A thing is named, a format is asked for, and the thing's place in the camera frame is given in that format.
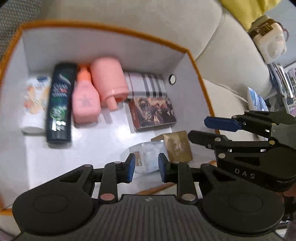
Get yellow cushion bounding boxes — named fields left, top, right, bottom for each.
left=220, top=0, right=281, bottom=31

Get dark Clear shampoo bottle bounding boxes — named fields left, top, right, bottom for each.
left=46, top=62, right=78, bottom=144

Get pink pump bottle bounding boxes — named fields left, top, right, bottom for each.
left=72, top=66, right=101, bottom=125

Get pink plastic cup bottle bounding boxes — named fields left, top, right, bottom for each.
left=90, top=57, right=129, bottom=111

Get gold brown small box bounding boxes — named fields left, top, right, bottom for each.
left=151, top=131, right=193, bottom=163

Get houndstooth cushion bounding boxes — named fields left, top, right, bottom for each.
left=0, top=0, right=43, bottom=58

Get clear plastic card box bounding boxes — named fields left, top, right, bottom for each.
left=128, top=140, right=167, bottom=174

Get white Vaseline lotion tube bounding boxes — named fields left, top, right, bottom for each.
left=20, top=75, right=51, bottom=135

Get orange cardboard box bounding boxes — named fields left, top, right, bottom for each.
left=1, top=21, right=214, bottom=206

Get blue white plastic bag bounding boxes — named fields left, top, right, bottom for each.
left=247, top=87, right=268, bottom=111

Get illustrated card box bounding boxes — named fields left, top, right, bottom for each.
left=128, top=97, right=177, bottom=132

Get plaid checkered case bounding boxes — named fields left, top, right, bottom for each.
left=124, top=72, right=167, bottom=99

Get cream mini suitcase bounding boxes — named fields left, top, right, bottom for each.
left=248, top=15, right=289, bottom=64

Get beige sofa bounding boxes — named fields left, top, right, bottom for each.
left=40, top=1, right=272, bottom=118

